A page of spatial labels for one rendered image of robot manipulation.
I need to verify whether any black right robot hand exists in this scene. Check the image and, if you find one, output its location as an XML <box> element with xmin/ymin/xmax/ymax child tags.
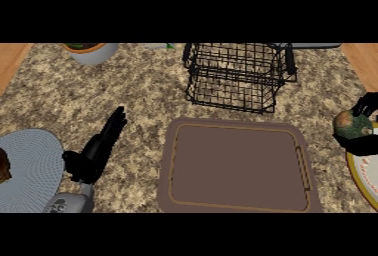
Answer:
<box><xmin>333</xmin><ymin>91</ymin><xmax>378</xmax><ymax>157</ymax></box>

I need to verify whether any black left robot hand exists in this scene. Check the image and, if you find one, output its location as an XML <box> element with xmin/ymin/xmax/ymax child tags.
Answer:
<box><xmin>61</xmin><ymin>105</ymin><xmax>130</xmax><ymax>185</ymax></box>

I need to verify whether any green and tan squash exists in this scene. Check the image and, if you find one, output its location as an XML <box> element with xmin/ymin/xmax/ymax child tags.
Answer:
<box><xmin>333</xmin><ymin>109</ymin><xmax>377</xmax><ymax>141</ymax></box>

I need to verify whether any brown tray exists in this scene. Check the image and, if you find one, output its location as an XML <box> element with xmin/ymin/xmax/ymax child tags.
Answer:
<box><xmin>157</xmin><ymin>116</ymin><xmax>325</xmax><ymax>214</ymax></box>

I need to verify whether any white plate with gold rim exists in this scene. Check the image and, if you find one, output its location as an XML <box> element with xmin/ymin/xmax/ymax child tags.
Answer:
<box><xmin>345</xmin><ymin>121</ymin><xmax>378</xmax><ymax>212</ymax></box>

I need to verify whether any brown food item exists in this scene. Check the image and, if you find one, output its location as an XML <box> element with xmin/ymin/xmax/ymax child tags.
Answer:
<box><xmin>0</xmin><ymin>147</ymin><xmax>14</xmax><ymax>185</ymax></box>

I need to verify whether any grey plant pot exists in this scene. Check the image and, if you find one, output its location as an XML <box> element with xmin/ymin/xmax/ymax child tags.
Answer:
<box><xmin>62</xmin><ymin>42</ymin><xmax>120</xmax><ymax>66</ymax></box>

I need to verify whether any grey flat appliance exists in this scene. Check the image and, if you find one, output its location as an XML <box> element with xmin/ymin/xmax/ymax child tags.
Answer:
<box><xmin>274</xmin><ymin>42</ymin><xmax>345</xmax><ymax>50</ymax></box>

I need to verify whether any pale green-tipped object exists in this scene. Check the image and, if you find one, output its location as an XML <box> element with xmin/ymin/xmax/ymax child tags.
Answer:
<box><xmin>142</xmin><ymin>42</ymin><xmax>178</xmax><ymax>51</ymax></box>

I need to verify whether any black wire tiered basket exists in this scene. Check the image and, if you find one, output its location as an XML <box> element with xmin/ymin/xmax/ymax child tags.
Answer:
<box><xmin>182</xmin><ymin>42</ymin><xmax>300</xmax><ymax>115</ymax></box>

